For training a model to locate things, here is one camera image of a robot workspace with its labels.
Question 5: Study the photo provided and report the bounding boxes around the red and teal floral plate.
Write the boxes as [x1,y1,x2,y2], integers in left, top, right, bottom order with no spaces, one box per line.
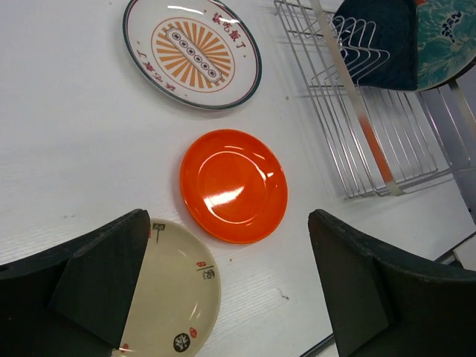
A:
[416,0,475,91]

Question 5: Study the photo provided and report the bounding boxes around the cream plate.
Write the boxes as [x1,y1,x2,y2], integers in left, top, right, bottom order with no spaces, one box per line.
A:
[112,219,222,356]

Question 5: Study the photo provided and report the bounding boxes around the metal wire dish rack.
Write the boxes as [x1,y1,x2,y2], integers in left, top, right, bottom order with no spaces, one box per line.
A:
[274,1,475,198]

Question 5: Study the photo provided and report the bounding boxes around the white plate orange sunburst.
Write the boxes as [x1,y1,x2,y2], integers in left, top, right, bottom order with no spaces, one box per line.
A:
[122,1,263,110]

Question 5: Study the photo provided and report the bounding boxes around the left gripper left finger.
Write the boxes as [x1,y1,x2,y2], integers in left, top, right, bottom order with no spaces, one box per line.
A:
[1,209,150,356]

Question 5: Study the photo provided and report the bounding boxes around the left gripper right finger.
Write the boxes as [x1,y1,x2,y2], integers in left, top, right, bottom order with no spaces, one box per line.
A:
[308,209,475,356]

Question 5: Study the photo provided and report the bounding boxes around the dark blue plate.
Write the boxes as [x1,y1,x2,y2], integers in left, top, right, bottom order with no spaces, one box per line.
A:
[332,0,418,91]

